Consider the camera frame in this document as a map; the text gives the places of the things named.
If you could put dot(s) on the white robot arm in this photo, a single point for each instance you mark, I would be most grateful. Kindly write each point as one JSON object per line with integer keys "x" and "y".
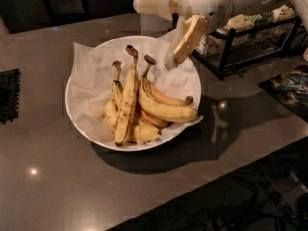
{"x": 300, "y": 6}

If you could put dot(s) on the dark patterned mat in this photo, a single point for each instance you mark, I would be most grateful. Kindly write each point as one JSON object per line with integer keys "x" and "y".
{"x": 291, "y": 90}

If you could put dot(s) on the rear curved yellow banana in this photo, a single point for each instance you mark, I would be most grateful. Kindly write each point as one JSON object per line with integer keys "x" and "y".
{"x": 169, "y": 100}

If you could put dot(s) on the small left yellow banana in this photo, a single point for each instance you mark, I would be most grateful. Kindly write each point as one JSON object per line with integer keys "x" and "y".
{"x": 116, "y": 86}

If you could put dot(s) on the black wire condiment rack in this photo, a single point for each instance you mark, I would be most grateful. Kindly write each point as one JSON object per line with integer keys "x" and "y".
{"x": 230, "y": 52}

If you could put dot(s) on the curved yellow banana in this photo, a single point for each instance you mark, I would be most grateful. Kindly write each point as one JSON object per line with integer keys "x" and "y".
{"x": 169, "y": 100}
{"x": 158, "y": 109}

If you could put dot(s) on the dark water dispenser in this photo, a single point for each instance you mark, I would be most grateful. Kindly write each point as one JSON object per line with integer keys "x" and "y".
{"x": 63, "y": 12}

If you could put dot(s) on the white paper liner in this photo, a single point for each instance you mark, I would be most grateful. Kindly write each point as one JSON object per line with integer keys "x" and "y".
{"x": 93, "y": 71}

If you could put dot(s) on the front curved yellow banana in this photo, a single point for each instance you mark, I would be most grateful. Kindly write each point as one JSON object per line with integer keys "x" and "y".
{"x": 158, "y": 109}

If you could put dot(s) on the black mesh grid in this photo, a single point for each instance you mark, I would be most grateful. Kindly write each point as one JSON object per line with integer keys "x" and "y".
{"x": 9, "y": 95}

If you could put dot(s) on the long spotted yellow banana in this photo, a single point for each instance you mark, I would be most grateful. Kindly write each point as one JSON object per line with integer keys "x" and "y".
{"x": 128, "y": 102}

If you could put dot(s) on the bottom yellow banana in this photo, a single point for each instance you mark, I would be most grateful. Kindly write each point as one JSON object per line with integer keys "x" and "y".
{"x": 140, "y": 131}

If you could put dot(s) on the green tea packets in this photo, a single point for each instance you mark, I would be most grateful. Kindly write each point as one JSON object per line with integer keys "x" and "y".
{"x": 259, "y": 18}

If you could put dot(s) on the white round bowl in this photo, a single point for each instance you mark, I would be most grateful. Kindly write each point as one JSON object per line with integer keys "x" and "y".
{"x": 84, "y": 133}

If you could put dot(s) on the orange banana underneath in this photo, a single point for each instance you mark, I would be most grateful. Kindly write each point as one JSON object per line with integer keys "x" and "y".
{"x": 151, "y": 119}

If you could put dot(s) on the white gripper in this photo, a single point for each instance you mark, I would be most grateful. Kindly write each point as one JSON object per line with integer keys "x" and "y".
{"x": 205, "y": 4}

